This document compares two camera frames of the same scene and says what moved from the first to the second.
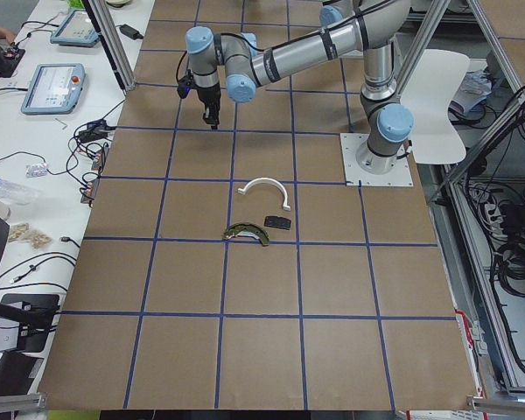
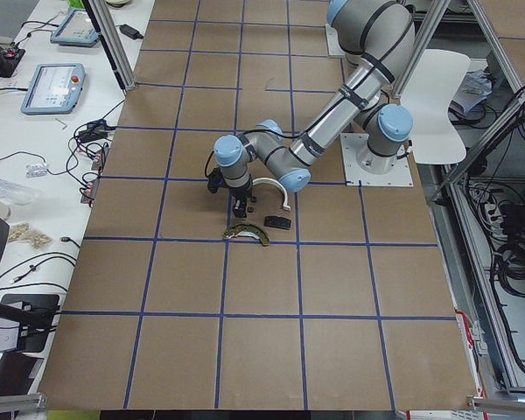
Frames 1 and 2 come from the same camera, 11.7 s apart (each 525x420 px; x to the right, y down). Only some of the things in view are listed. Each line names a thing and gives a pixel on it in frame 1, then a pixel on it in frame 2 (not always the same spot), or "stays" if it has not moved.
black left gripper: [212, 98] to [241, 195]
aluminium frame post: [104, 20] stays
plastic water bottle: [11, 191] stays
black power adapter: [130, 31] stays
